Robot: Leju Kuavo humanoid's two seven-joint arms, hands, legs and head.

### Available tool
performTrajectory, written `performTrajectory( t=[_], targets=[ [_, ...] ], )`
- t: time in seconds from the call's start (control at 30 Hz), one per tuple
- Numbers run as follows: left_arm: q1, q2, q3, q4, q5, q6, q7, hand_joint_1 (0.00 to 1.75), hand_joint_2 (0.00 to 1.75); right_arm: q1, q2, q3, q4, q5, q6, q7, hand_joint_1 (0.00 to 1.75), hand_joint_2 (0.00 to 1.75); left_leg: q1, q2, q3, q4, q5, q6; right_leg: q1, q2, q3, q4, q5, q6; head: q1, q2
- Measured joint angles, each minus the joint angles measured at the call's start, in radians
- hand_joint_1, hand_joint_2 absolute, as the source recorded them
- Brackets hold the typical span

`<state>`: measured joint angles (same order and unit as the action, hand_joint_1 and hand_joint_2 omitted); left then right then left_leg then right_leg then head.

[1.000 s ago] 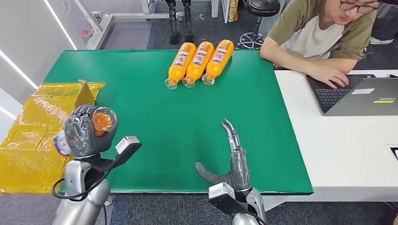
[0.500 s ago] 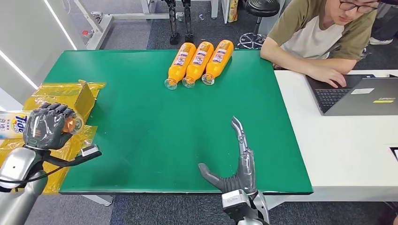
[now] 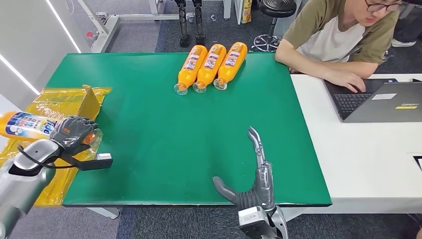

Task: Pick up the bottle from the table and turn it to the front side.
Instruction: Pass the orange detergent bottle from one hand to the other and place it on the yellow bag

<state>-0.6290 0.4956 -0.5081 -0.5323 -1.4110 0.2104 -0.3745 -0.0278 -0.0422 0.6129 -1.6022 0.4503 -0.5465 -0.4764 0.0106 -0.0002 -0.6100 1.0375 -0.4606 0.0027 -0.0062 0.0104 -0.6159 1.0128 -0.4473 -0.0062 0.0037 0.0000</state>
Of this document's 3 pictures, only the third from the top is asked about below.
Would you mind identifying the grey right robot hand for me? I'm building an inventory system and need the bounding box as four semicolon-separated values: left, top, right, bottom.
212;125;276;212

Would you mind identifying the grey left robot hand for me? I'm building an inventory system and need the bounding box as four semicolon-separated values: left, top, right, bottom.
49;116;100;156

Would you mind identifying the orange detergent bottle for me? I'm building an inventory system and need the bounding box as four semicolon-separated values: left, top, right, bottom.
192;43;227;94
212;42;248;91
0;111;104;150
174;44;209;96

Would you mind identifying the yellow plastic wrapped box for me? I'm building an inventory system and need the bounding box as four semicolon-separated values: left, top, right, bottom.
0;85;113;207

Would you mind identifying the green table mat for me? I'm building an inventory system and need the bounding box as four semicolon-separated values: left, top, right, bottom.
45;52;333;208

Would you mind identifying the person's hand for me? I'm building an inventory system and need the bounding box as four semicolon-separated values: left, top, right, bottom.
326;70;367;94

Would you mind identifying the grey laptop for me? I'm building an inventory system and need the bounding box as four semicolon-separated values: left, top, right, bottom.
322;78;422;123

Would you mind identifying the black robot leg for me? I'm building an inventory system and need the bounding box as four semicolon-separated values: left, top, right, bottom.
174;0;192;48
192;0;206;46

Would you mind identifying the person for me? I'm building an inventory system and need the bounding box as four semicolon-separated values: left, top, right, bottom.
274;0;410;94

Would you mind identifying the yellow carton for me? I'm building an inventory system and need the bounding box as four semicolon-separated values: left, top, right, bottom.
240;0;253;25

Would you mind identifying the black round stool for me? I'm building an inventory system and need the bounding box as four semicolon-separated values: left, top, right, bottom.
250;0;298;53

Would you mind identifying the standing person's leg and shoe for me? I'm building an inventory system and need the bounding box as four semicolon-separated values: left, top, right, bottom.
391;5;422;48

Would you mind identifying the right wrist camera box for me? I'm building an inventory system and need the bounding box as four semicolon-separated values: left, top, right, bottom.
237;206;278;239

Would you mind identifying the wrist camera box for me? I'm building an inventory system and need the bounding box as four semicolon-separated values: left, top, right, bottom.
61;152;114;171
237;206;278;239

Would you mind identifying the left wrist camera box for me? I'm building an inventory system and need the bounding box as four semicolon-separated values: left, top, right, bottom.
61;152;114;171

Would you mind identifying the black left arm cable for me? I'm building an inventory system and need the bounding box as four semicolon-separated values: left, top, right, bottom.
16;144;80;170

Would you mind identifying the white metal stand frame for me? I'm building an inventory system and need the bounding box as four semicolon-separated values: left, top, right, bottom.
77;0;196;54

